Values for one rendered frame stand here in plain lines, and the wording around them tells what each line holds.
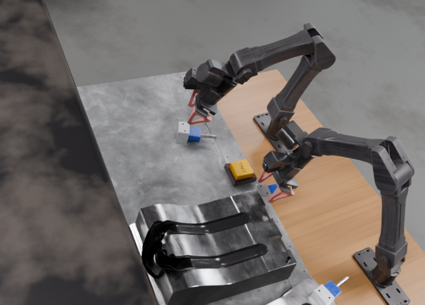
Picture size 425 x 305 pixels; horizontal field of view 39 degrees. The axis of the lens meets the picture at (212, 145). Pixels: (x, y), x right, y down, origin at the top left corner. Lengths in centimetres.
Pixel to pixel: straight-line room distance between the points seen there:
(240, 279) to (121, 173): 52
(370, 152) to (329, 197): 45
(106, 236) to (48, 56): 13
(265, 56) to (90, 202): 147
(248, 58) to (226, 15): 220
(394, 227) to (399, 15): 299
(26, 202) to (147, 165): 159
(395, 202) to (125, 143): 86
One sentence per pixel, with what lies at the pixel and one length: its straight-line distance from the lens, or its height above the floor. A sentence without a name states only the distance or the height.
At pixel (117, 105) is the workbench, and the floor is 80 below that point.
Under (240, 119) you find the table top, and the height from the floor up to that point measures 80.
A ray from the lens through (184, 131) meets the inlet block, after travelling 193.
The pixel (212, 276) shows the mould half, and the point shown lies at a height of 90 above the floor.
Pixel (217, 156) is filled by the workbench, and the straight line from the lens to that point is 195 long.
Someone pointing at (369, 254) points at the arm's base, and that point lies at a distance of 188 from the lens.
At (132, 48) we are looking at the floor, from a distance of 353.
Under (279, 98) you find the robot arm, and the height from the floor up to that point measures 98.
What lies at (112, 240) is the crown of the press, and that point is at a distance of 29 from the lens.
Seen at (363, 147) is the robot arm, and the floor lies 119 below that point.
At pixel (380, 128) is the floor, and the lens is 353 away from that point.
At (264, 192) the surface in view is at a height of 85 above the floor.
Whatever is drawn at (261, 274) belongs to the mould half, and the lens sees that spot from 163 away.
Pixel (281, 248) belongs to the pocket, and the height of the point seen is 86.
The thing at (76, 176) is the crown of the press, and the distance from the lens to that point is 31.
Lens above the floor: 225
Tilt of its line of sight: 47 degrees down
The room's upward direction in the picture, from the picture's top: 16 degrees clockwise
